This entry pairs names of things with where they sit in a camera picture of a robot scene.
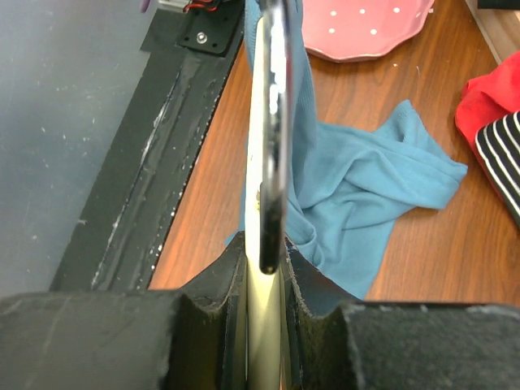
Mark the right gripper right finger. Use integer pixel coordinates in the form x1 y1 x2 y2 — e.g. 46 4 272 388
282 243 519 389

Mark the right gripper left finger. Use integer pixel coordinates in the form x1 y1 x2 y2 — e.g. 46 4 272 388
1 233 246 389

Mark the blue tank top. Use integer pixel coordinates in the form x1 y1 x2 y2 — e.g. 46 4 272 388
225 0 469 301

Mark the cream hanger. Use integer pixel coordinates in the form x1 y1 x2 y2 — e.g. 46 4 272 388
245 1 293 389

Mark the striped tank top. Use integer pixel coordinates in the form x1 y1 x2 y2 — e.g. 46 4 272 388
474 111 519 228

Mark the red tank top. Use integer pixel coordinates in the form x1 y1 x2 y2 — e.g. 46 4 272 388
454 50 520 163

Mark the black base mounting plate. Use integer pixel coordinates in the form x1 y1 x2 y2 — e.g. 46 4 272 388
50 1 244 292

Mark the pink dotted plate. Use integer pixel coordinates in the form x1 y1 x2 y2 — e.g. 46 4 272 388
302 0 434 63

